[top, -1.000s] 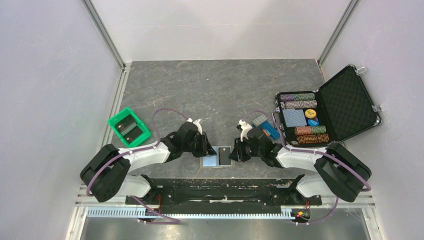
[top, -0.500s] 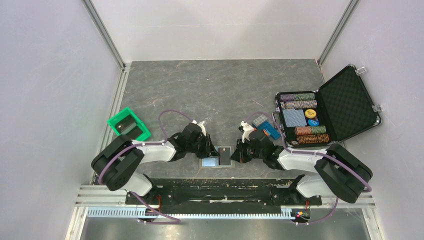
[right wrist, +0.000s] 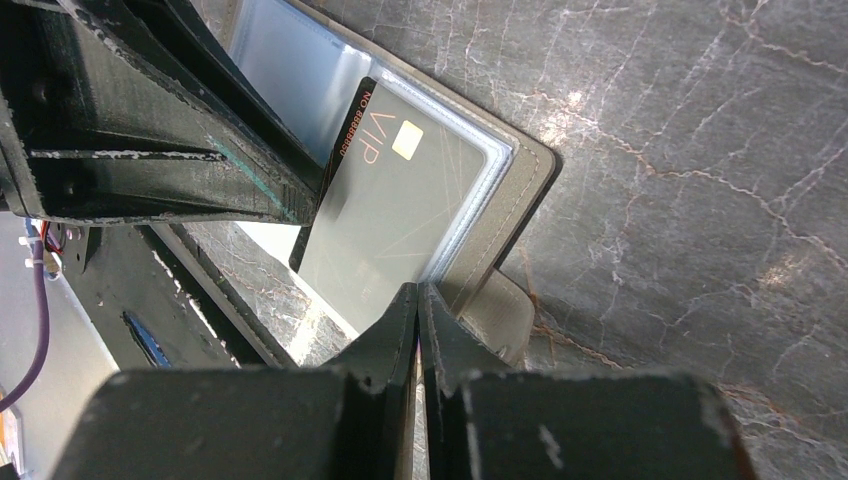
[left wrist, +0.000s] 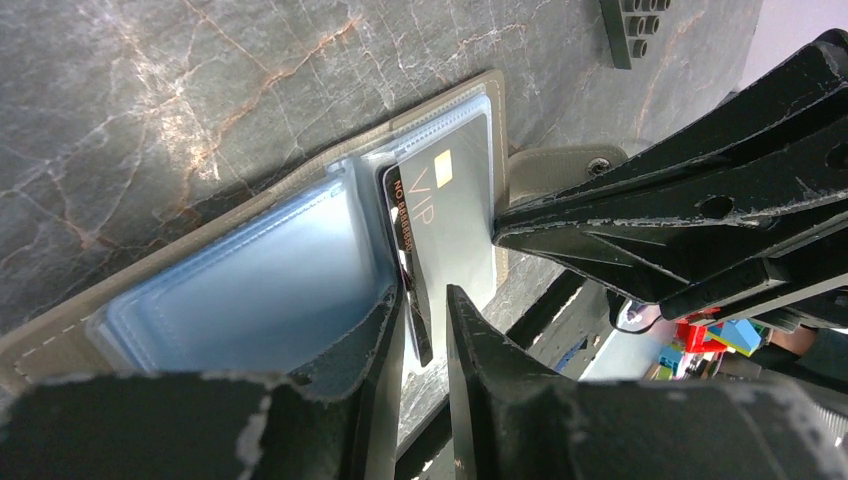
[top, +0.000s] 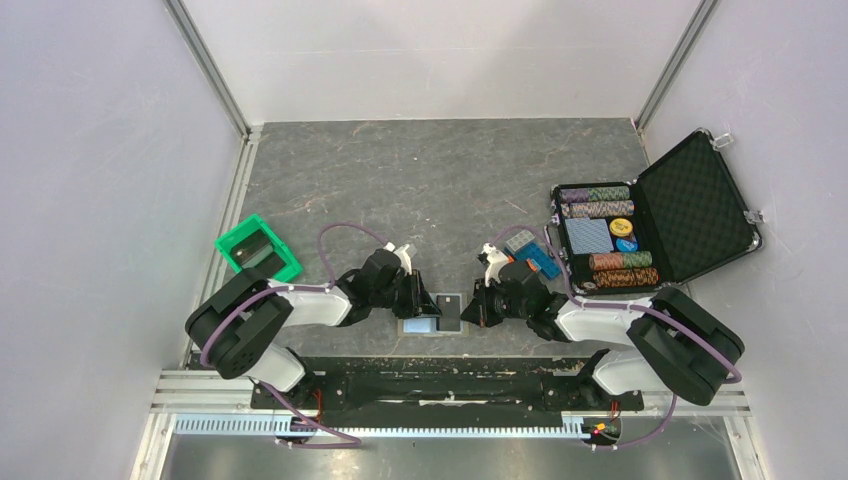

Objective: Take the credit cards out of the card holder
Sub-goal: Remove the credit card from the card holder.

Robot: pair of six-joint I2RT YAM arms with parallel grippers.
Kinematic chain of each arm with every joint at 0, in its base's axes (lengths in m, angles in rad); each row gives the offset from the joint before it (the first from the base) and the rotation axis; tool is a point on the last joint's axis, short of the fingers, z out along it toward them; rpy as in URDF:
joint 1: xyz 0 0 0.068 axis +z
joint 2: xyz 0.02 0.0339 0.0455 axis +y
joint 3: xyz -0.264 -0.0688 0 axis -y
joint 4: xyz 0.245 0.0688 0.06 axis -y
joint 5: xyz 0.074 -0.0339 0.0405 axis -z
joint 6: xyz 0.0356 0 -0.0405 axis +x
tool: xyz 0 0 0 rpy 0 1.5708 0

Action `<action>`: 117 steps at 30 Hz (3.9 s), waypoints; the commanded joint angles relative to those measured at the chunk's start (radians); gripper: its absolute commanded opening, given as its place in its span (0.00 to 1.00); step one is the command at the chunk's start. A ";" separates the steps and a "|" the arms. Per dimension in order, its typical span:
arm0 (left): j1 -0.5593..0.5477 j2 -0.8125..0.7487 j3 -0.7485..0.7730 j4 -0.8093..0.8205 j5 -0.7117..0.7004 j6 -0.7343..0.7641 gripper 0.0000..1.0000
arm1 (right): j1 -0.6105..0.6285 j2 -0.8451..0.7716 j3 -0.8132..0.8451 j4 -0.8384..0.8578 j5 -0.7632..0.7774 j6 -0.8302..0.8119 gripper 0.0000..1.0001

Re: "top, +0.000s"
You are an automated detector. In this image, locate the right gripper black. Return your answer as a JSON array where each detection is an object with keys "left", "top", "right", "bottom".
[{"left": 460, "top": 275, "right": 530, "bottom": 329}]

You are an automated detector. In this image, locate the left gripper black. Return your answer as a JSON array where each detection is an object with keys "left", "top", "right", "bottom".
[{"left": 371, "top": 269, "right": 442, "bottom": 320}]

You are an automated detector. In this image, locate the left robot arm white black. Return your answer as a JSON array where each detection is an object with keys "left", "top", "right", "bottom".
[{"left": 185, "top": 243, "right": 442, "bottom": 408}]

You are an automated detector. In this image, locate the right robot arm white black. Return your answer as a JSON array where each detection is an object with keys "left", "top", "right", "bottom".
[{"left": 460, "top": 262, "right": 744, "bottom": 408}]

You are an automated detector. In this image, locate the blue playing card deck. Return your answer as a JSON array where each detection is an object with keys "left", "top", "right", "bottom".
[{"left": 565, "top": 218, "right": 614, "bottom": 255}]

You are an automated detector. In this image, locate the blue toy brick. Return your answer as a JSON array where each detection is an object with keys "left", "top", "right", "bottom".
[{"left": 513, "top": 242, "right": 562, "bottom": 280}]

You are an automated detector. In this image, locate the grey toy brick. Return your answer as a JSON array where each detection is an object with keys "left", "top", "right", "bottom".
[{"left": 504, "top": 230, "right": 535, "bottom": 255}]

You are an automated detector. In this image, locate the poker chip row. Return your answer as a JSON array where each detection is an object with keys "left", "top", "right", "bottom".
[
  {"left": 589, "top": 251, "right": 653, "bottom": 271},
  {"left": 560, "top": 186, "right": 630, "bottom": 204},
  {"left": 563, "top": 200, "right": 635, "bottom": 218},
  {"left": 592, "top": 267, "right": 660, "bottom": 288}
]

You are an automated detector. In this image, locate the top poker chip row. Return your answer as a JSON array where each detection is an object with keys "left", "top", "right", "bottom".
[{"left": 560, "top": 186, "right": 630, "bottom": 204}]

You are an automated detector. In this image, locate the blue round chip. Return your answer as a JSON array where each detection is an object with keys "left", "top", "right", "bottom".
[{"left": 615, "top": 238, "right": 639, "bottom": 253}]

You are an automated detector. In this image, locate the yellow dealer button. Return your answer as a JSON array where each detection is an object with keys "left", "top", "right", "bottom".
[{"left": 609, "top": 218, "right": 634, "bottom": 238}]

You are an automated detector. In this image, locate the bottom poker chip row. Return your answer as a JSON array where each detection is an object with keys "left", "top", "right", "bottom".
[{"left": 592, "top": 267, "right": 660, "bottom": 288}]

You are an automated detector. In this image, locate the green plastic bin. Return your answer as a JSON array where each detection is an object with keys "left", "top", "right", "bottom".
[{"left": 214, "top": 214, "right": 303, "bottom": 282}]

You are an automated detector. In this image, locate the black poker chip case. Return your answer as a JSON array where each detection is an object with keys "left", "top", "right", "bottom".
[{"left": 551, "top": 129, "right": 763, "bottom": 295}]

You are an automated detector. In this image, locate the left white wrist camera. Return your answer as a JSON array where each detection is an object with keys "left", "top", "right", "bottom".
[{"left": 383, "top": 242, "right": 417, "bottom": 275}]

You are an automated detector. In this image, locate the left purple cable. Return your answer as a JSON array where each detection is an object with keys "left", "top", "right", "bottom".
[{"left": 200, "top": 223, "right": 392, "bottom": 369}]

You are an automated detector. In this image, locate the purple cable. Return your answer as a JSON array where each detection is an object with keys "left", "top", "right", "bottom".
[
  {"left": 200, "top": 223, "right": 392, "bottom": 369},
  {"left": 490, "top": 223, "right": 745, "bottom": 384}
]

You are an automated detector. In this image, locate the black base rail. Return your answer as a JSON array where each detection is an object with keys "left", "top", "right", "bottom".
[{"left": 285, "top": 357, "right": 644, "bottom": 428}]

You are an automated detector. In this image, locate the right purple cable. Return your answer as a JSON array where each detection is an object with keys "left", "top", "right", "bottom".
[{"left": 490, "top": 223, "right": 745, "bottom": 384}]

